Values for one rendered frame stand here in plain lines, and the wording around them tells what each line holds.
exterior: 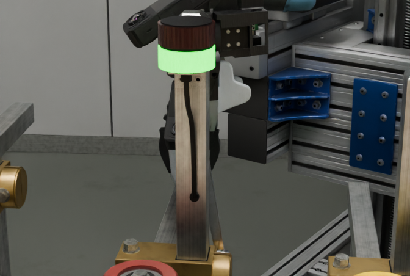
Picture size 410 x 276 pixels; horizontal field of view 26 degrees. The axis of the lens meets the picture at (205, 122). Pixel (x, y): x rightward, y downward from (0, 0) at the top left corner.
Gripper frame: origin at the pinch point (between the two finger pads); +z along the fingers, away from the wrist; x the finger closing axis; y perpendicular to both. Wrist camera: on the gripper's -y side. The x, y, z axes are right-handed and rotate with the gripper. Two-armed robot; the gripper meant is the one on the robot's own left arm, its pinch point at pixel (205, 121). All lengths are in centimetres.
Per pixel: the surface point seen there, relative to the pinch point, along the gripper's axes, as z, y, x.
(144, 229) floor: 102, 20, 181
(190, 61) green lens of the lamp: -11.8, -4.9, -14.8
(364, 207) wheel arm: 16.4, 22.8, 3.2
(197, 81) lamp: -8.1, -3.0, -9.9
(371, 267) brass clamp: 15.1, 15.8, -14.7
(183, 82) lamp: -7.9, -4.4, -9.1
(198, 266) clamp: 14.2, -3.9, -10.1
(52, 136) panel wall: 93, -4, 267
